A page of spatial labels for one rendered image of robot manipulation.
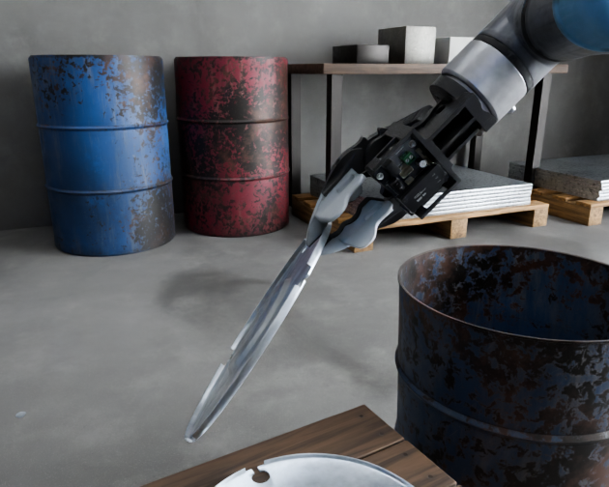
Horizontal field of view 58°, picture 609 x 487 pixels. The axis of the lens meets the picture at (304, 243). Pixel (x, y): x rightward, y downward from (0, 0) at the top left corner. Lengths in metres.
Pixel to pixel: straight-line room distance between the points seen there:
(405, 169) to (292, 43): 2.97
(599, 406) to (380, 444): 0.32
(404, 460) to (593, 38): 0.52
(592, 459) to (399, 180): 0.57
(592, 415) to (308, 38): 2.96
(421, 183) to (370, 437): 0.39
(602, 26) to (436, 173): 0.17
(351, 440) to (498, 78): 0.49
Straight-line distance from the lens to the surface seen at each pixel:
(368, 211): 0.58
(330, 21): 3.59
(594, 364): 0.85
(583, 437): 0.91
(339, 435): 0.78
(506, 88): 0.56
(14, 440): 1.51
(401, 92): 3.84
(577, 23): 0.48
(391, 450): 0.76
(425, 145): 0.51
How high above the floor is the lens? 0.82
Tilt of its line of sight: 18 degrees down
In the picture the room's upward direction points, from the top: straight up
